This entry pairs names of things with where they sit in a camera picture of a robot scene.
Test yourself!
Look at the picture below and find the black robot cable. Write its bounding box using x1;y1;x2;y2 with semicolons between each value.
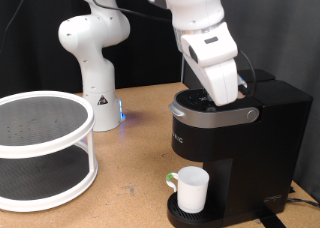
90;0;258;97

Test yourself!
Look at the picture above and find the black Keurig coffee machine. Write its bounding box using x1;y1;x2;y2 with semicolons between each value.
167;79;314;228

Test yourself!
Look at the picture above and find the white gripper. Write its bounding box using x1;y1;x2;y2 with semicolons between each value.
182;52;240;107

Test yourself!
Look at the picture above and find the black curtain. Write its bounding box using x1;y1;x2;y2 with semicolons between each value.
0;0;188;99

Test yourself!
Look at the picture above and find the white two-tier turntable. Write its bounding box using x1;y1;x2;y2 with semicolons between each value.
0;90;99;213

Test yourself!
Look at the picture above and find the white mug green-taped handle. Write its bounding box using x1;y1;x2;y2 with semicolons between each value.
165;165;210;214

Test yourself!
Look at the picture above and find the coffee machine power cable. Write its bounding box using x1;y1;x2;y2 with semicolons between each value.
287;197;320;209

